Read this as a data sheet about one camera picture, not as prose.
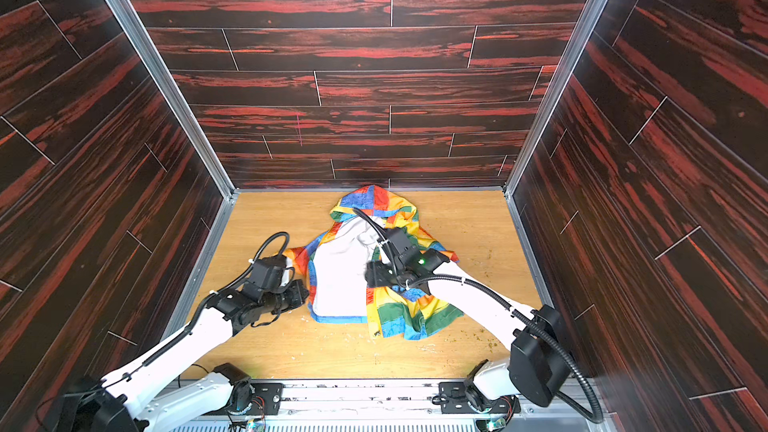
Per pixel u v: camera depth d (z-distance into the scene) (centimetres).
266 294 62
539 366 40
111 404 40
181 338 49
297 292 72
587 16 74
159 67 83
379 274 71
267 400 73
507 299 46
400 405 74
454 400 73
